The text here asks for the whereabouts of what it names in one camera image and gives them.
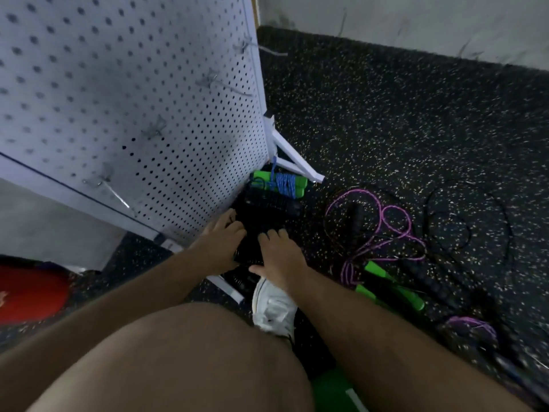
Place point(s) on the person's right hand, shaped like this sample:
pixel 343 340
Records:
pixel 281 261

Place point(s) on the person's right forearm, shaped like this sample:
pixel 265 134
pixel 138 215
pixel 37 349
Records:
pixel 394 347

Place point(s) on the white pegboard stand foot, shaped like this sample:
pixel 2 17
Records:
pixel 292 154
pixel 206 270

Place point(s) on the person's left leg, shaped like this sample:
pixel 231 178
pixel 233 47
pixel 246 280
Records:
pixel 180 364

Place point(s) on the white pegboard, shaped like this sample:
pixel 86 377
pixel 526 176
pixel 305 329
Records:
pixel 129 98

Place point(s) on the person's left forearm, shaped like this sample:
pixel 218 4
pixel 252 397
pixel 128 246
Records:
pixel 103 313

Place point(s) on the white left shoe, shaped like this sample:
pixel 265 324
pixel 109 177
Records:
pixel 274 309

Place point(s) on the red floor object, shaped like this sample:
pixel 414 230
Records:
pixel 32 293

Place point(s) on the person's left hand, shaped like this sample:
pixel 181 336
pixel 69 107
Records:
pixel 219 246

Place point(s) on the metal pegboard hook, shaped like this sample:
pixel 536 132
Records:
pixel 260 49
pixel 221 84
pixel 110 191
pixel 156 129

